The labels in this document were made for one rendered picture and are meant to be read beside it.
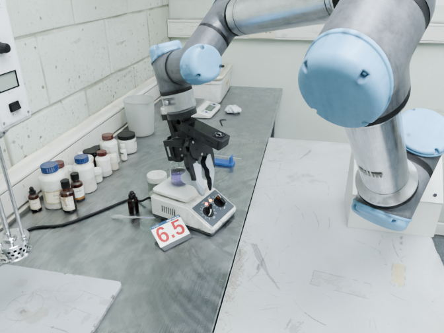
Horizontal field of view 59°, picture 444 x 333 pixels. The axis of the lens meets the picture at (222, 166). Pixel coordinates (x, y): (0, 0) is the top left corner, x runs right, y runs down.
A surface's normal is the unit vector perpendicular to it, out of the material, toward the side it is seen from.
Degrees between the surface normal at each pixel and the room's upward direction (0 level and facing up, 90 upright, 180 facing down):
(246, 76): 90
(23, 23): 90
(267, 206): 0
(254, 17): 106
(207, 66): 77
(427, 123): 37
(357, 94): 123
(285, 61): 90
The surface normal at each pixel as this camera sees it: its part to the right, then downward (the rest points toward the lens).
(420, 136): -0.09, -0.45
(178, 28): -0.21, 0.43
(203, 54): 0.58, 0.15
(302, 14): -0.62, 0.72
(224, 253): 0.00, -0.90
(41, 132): 0.98, 0.08
